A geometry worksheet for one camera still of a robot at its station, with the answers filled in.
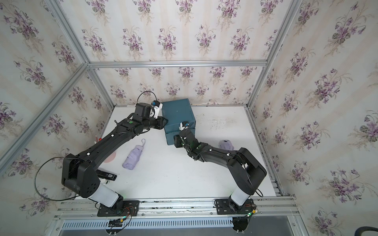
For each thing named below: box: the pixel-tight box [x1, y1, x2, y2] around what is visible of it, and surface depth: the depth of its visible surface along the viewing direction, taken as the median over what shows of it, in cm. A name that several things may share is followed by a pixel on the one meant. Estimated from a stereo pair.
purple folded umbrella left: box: [122, 138, 146, 171], surface depth 90 cm
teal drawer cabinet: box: [161, 98, 196, 146], surface depth 88 cm
